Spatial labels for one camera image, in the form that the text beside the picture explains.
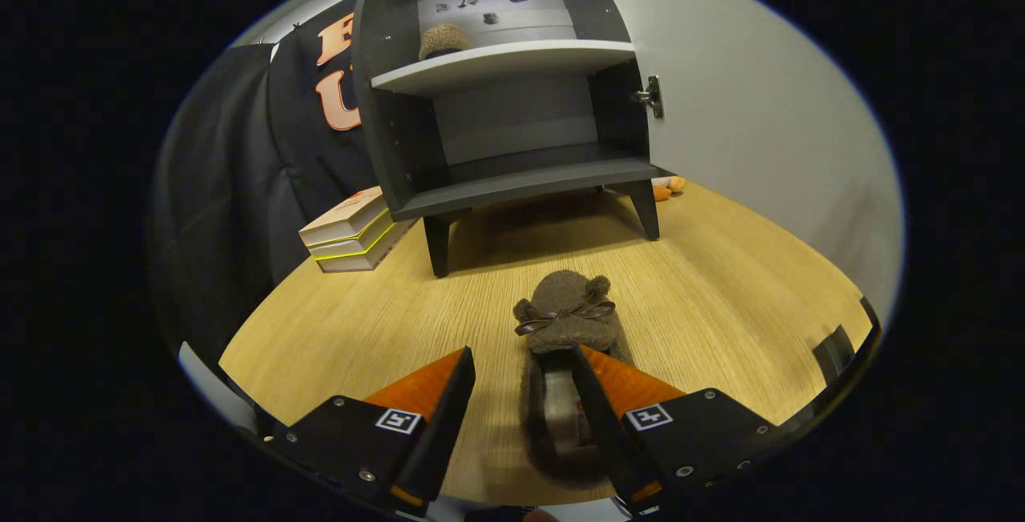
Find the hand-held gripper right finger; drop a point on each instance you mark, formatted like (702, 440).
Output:
(608, 434)

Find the brown fuzzy shoe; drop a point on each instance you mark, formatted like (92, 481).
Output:
(444, 40)
(564, 306)

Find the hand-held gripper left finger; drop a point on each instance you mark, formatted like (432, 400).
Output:
(436, 434)

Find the beige shoe cabinet door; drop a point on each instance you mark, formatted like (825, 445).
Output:
(761, 122)

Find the beige cover book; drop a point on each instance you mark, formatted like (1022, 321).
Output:
(344, 216)

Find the dark grey shoe cabinet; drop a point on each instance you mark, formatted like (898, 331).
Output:
(520, 178)

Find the yellow edged book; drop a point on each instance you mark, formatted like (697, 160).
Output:
(352, 246)

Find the penguin plush toy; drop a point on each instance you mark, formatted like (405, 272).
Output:
(661, 192)

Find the black backdrop cloth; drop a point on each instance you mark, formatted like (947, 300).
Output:
(240, 170)

